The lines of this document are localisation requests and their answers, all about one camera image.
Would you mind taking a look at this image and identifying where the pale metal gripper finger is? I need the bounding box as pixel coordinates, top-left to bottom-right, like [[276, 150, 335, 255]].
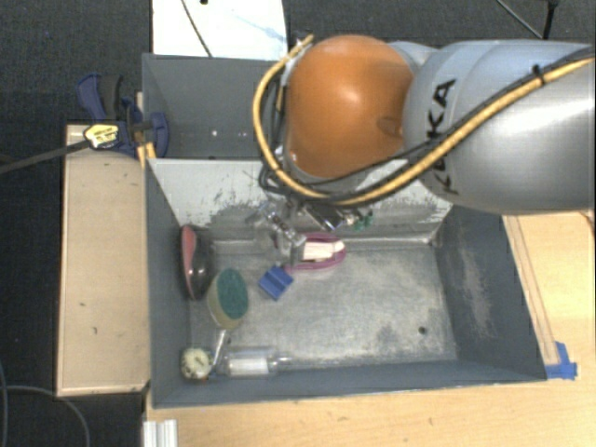
[[285, 230, 309, 267], [266, 213, 291, 253]]

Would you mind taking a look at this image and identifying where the blue ribbed block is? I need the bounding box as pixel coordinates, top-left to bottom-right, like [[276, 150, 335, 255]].
[[257, 263, 295, 302]]

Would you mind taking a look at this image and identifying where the green and yellow oval sponge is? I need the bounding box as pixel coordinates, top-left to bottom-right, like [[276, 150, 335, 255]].
[[205, 267, 250, 331]]

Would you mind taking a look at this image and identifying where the grey metal bin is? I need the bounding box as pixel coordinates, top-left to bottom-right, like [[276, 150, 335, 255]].
[[141, 52, 549, 410]]

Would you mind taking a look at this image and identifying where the red and black oval object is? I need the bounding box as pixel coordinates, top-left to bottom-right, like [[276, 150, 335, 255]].
[[180, 223, 214, 302]]

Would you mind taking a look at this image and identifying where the cream round object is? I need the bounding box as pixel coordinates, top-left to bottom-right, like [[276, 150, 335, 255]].
[[180, 346, 216, 382]]

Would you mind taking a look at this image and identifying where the pale wood board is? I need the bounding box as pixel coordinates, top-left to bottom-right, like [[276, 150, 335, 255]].
[[55, 123, 151, 398]]

